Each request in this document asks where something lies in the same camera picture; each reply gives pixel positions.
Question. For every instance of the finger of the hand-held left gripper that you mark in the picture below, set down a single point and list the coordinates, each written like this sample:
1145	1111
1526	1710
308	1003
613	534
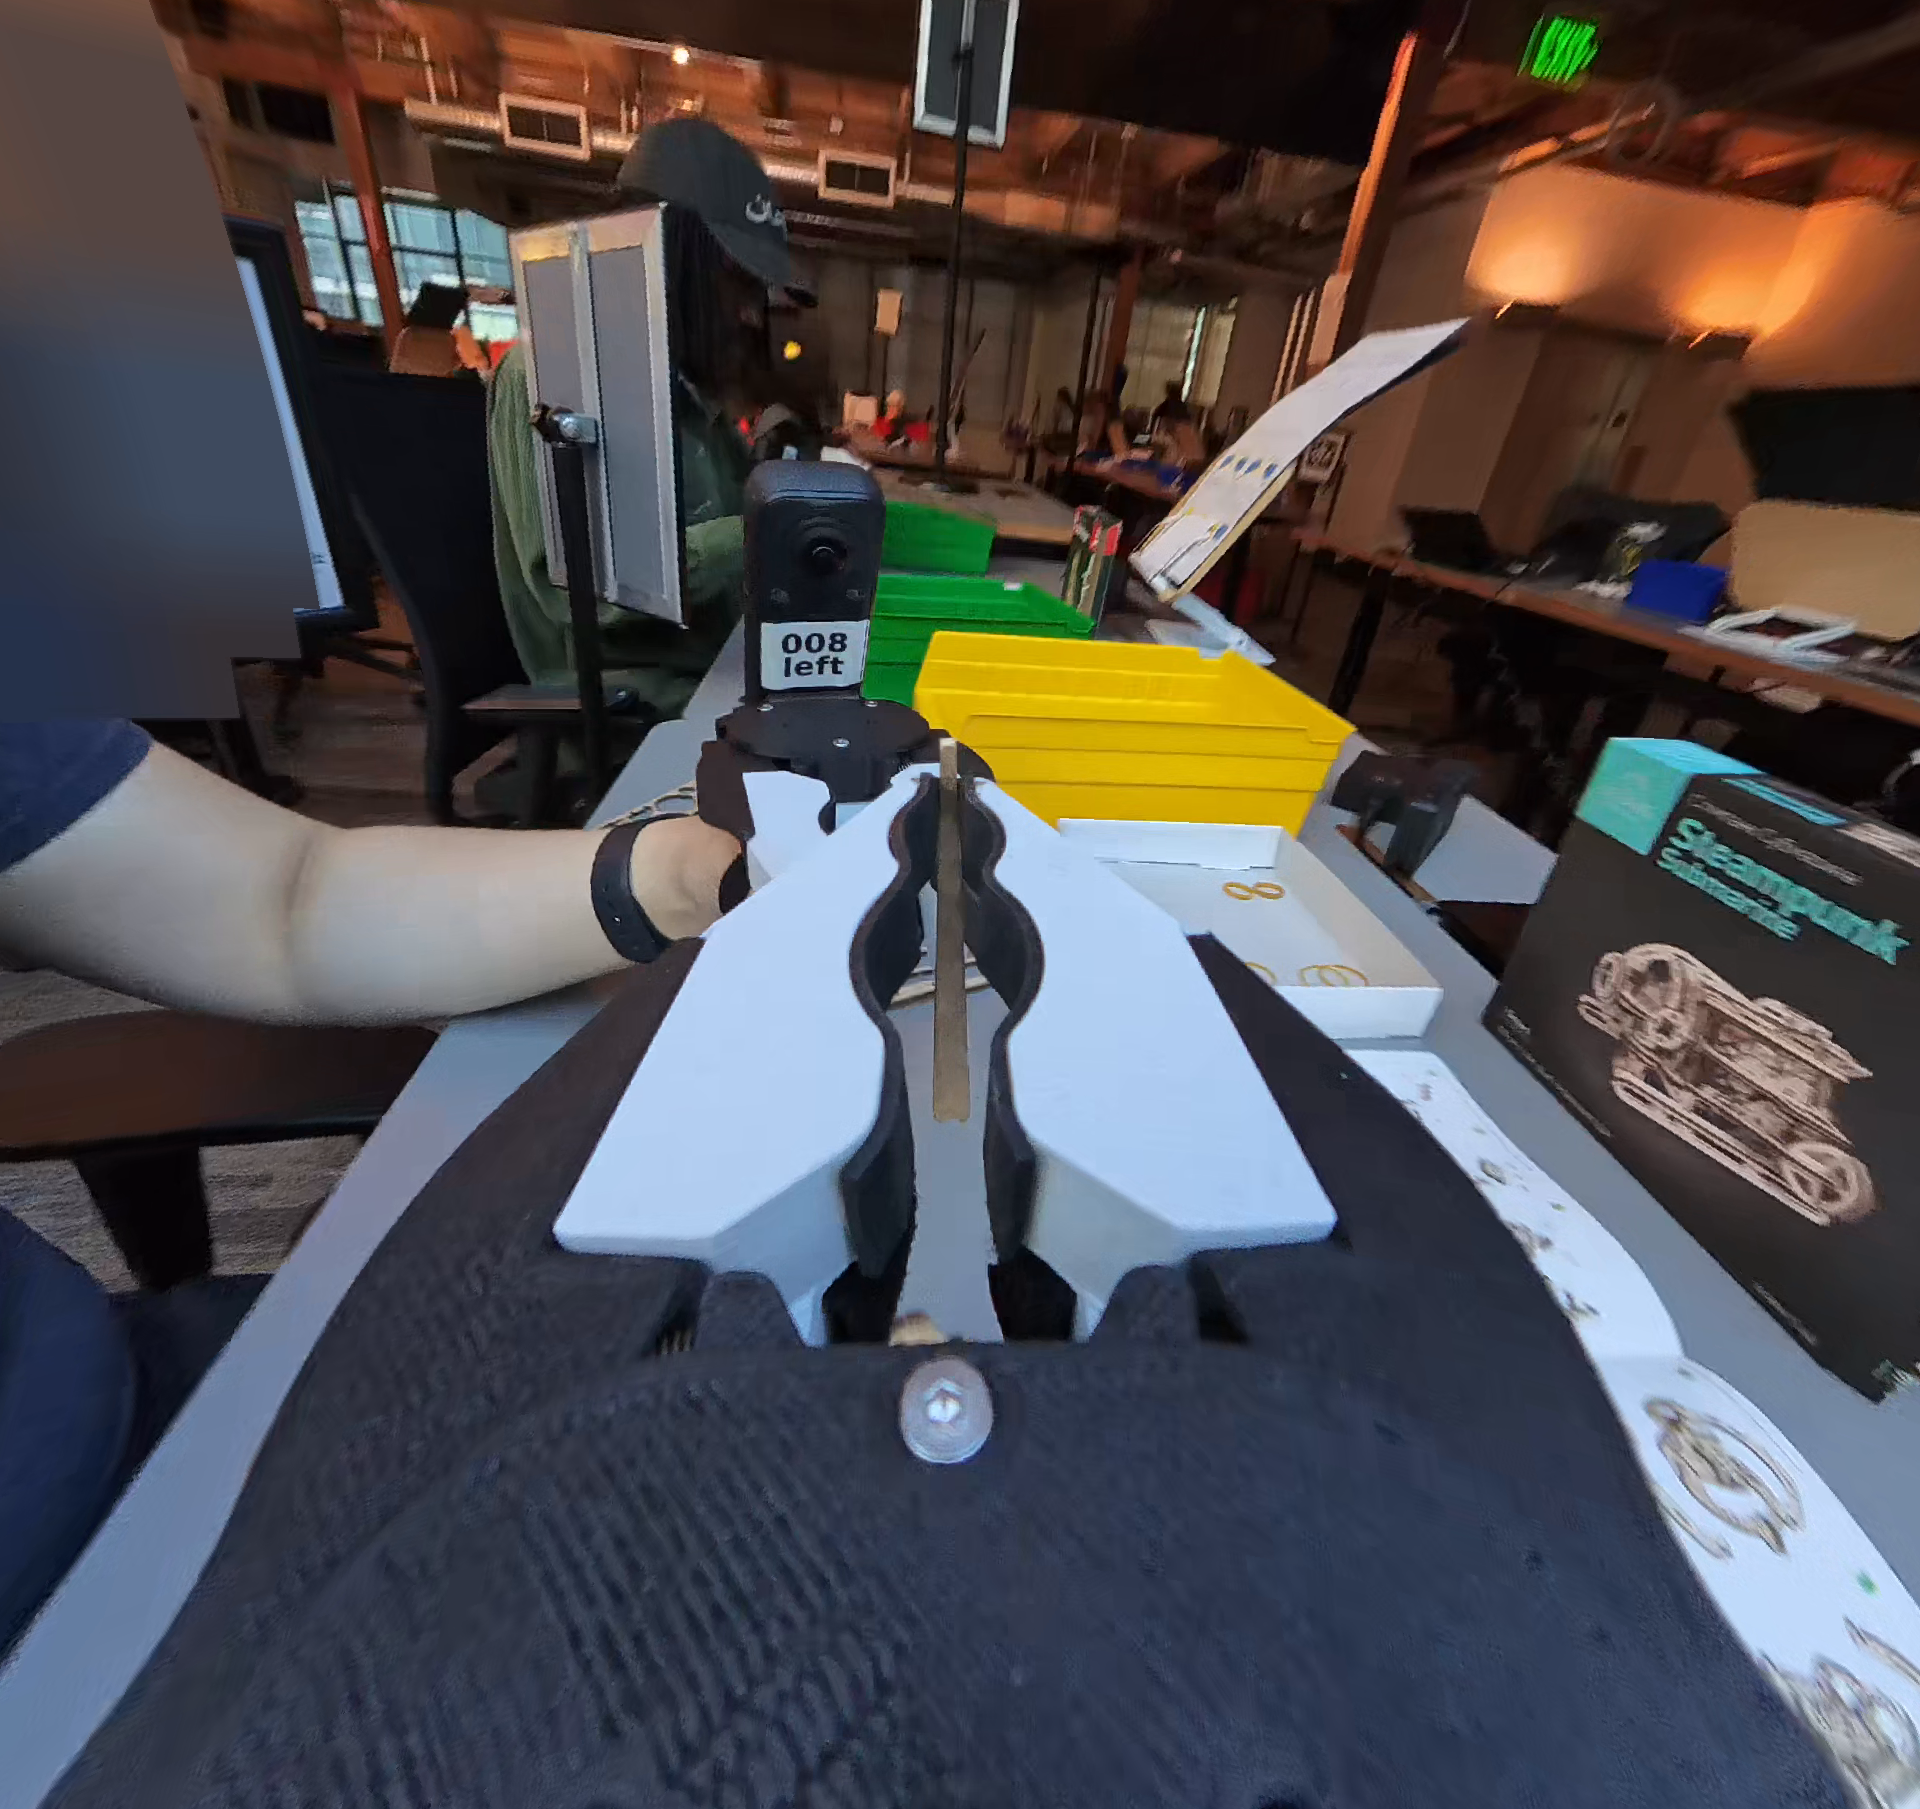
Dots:
858	809
780	821

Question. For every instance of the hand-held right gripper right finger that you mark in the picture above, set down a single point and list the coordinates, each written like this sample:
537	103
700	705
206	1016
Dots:
1155	1074

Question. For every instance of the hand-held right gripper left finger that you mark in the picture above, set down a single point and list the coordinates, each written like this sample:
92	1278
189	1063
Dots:
720	1074

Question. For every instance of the thin wooden model part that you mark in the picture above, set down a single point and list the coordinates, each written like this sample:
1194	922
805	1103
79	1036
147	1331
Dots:
949	971

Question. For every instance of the person's left forearm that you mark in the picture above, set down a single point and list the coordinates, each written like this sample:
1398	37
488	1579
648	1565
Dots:
301	896

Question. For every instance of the black model kit box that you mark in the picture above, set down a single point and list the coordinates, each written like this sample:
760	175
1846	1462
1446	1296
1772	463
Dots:
1725	1031

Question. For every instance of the person's left hand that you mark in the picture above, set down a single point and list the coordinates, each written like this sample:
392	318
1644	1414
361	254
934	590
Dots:
700	873

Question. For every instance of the single green plastic bin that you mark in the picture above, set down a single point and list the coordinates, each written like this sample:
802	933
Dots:
938	539

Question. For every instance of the green plastic bin stack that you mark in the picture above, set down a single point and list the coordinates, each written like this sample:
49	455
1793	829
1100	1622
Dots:
976	618

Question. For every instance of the black wrist band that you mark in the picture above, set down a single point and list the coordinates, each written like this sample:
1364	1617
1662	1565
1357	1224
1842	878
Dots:
617	898

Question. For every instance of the white cardboard tray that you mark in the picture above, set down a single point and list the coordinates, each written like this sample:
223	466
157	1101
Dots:
1320	939

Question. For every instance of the large light panel on stand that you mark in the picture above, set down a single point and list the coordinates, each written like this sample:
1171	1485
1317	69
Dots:
630	399

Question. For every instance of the small green red box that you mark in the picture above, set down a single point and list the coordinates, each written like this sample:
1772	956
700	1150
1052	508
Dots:
1093	564

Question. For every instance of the yellow plastic bin stack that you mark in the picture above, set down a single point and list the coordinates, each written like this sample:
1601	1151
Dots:
1125	713

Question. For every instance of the black plastic holder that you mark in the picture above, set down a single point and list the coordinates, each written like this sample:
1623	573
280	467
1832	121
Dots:
1404	805

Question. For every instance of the black office chair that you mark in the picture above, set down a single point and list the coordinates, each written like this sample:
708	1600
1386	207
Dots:
420	534

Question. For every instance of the clipboard with printed sheet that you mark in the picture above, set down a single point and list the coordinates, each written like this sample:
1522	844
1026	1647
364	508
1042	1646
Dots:
1305	444

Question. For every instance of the brown chair armrest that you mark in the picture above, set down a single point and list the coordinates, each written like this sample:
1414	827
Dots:
194	1074

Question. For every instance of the small light panel on pole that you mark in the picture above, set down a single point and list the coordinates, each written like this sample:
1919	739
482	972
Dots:
968	47

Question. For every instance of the black framed screen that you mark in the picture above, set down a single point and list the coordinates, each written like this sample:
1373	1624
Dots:
287	384

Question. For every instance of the long wooden table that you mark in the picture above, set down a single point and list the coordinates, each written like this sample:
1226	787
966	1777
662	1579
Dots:
1696	647

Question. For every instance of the white printed instruction sheet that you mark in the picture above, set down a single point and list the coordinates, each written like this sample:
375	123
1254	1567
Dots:
1725	1478

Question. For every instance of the blue plastic bin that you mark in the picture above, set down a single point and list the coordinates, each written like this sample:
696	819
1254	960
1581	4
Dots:
1677	590

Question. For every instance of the person's leg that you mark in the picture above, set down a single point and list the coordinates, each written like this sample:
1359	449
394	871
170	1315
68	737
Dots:
76	1390

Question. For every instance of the brown cardboard box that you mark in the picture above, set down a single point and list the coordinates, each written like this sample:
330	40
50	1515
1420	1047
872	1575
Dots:
1830	564

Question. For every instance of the green exit sign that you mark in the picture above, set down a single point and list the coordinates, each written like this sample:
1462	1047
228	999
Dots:
1559	52

